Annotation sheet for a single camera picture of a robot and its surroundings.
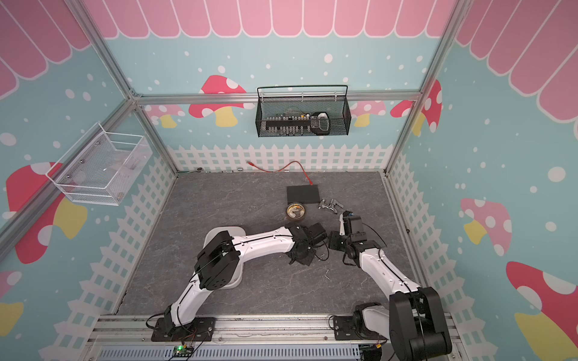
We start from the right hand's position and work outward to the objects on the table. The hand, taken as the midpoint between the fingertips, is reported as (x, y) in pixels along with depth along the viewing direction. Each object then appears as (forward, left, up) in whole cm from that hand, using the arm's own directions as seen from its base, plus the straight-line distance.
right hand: (333, 236), depth 90 cm
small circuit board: (-36, +51, -8) cm, 64 cm away
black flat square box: (+27, +11, -5) cm, 29 cm away
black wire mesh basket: (+41, 0, +29) cm, 50 cm away
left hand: (-8, +13, -6) cm, 16 cm away
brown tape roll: (+16, +15, -4) cm, 22 cm away
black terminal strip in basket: (+35, +17, +29) cm, 48 cm away
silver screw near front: (-13, +4, -6) cm, 15 cm away
